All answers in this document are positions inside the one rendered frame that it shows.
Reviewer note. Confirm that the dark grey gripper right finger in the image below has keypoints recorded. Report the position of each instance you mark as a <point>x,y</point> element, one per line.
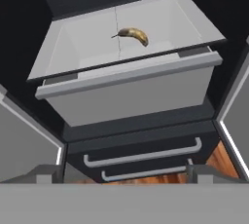
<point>201,173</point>

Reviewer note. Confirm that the black fridge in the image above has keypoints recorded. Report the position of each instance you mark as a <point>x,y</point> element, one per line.
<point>19,23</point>

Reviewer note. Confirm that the grey left fridge door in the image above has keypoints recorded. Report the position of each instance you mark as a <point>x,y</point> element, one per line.
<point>22,146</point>

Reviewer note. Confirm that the white fridge drawer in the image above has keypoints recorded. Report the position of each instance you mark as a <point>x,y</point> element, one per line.
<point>129,98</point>

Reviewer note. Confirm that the spotted yellow-brown banana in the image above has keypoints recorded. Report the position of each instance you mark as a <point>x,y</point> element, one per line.
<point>136,33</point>

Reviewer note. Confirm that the black freezer drawer front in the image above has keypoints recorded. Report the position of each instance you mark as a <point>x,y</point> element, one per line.
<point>142,143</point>

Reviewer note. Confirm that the grey right fridge door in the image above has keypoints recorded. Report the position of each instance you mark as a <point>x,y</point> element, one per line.
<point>238,111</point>

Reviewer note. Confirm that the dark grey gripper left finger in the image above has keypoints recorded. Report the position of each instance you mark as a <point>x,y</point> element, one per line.
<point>48,172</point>

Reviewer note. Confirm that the white fridge shelf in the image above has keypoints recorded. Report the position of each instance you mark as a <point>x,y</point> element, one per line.
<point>94,36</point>

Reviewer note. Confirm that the grey fridge door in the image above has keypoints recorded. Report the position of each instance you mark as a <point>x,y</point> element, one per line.
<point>22,146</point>
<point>238,111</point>

